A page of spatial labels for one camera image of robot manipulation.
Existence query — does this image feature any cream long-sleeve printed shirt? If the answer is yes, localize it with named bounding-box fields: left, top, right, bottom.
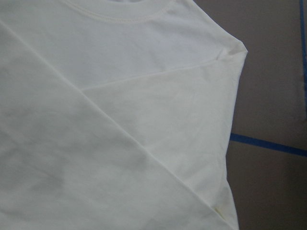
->
left=0, top=0, right=247, bottom=230

